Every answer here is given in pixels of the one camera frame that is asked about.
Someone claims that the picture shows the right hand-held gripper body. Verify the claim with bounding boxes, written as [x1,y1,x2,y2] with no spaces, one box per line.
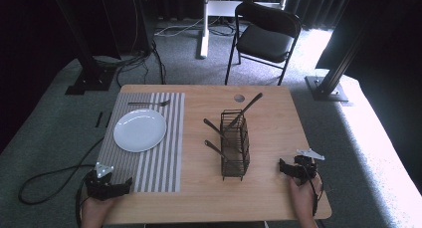
[293,147,326,186]

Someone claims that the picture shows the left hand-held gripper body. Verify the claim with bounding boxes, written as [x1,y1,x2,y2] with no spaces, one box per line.
[85,161,115,201]

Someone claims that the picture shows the person's left hand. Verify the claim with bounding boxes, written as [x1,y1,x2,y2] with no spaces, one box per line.
[81,193,115,228]

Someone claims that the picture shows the person's right hand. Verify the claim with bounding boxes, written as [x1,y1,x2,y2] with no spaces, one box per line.
[288,175,323,220]

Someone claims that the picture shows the grey striped placemat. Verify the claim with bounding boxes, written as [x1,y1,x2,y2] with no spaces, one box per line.
[96,92,186,194]

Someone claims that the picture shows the white round plate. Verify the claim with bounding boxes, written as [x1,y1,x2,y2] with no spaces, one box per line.
[112,108,168,153]

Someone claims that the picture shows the silver fork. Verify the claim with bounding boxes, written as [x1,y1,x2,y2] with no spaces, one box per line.
[127,99,171,108]

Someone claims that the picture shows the black metal stand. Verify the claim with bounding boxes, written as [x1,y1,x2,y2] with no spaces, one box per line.
[49,0,117,97]
[305,8,376,103]

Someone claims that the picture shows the black folding chair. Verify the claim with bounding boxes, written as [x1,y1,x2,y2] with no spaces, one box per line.
[224,1,304,87]

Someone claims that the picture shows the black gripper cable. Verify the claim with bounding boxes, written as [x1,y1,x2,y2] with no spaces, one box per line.
[307,164,325,220]

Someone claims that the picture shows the black wire cutlery rack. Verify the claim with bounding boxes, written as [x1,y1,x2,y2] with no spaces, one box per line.
[219,109,251,182]

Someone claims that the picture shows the black cable on floor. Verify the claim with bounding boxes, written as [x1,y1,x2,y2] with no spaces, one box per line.
[17,135,106,206]

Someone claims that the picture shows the long black-handled knife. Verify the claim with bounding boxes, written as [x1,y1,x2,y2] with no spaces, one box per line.
[225,92,264,130]

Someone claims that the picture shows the black-handled utensil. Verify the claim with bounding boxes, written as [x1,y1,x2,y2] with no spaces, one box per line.
[203,139,229,161]
[202,117,228,140]

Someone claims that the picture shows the bundle of floor cables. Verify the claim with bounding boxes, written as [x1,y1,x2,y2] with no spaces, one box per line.
[93,18,240,89]

